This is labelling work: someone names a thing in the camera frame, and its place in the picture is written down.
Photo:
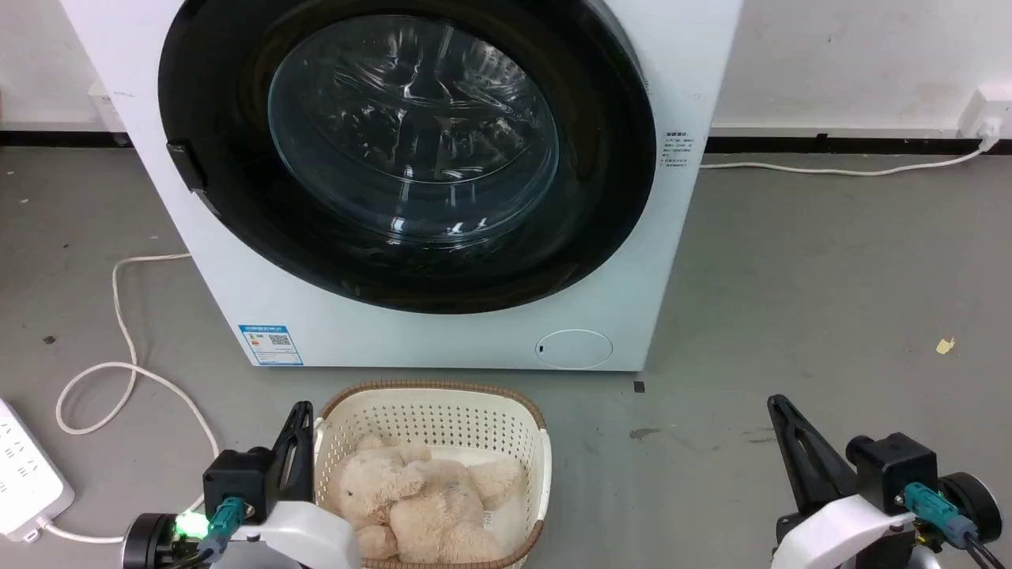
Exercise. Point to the cream perforated laundry basket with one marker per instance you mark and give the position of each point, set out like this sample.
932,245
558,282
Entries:
443,415

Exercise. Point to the white power strip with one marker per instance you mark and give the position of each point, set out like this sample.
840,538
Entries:
24,474

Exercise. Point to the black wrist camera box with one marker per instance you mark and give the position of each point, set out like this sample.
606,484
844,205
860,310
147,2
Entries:
893,470
237,478

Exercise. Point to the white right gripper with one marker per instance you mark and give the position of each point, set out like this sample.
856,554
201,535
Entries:
846,537

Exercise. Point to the round black glass washer door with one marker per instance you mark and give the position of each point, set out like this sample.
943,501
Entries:
237,237

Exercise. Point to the blue energy label sticker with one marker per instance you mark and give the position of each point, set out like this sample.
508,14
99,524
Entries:
270,345

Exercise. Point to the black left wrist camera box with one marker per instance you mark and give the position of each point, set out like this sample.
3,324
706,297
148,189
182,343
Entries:
237,478

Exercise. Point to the white wall socket with plug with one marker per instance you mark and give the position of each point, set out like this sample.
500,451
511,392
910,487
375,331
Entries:
988,107

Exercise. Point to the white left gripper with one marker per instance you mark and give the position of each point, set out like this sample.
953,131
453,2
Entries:
316,537

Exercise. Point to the beige plush teddy bear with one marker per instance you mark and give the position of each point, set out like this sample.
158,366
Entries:
427,506

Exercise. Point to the small printed text sticker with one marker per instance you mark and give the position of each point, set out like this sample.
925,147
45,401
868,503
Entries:
679,150

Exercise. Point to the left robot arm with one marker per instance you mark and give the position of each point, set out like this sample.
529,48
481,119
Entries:
146,544

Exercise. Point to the white front-load washing machine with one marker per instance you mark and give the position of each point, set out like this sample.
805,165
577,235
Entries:
443,340

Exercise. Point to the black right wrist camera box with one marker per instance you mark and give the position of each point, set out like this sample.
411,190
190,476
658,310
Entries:
893,470

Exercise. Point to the yellow paper scrap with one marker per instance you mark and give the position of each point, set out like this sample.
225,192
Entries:
945,345

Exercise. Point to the round white filter cover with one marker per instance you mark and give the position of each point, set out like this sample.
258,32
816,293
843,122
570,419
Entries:
574,349

